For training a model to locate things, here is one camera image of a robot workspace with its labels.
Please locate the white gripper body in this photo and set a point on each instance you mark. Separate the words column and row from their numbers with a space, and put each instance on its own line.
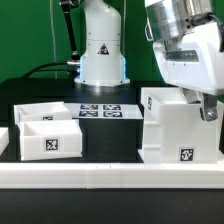
column 199, row 65

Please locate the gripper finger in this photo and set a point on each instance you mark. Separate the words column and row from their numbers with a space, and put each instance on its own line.
column 190, row 96
column 208, row 108

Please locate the white drawer cabinet frame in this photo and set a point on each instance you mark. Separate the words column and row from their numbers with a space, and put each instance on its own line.
column 173, row 130

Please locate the white front drawer box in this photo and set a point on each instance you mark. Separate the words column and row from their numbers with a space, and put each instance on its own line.
column 40, row 140

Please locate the white drawer box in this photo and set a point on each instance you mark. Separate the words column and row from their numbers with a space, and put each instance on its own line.
column 41, row 112
column 40, row 140

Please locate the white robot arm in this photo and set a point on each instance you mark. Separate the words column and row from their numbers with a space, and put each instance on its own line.
column 168, row 21

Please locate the white rear drawer box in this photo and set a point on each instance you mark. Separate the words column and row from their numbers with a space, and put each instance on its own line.
column 41, row 112

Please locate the paper marker sheet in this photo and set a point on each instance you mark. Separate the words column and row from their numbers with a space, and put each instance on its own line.
column 104, row 111

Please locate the white table border fence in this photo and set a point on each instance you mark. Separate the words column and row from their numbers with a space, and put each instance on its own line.
column 94, row 176

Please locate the black camera stand pole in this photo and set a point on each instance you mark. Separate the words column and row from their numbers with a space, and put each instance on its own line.
column 67, row 6

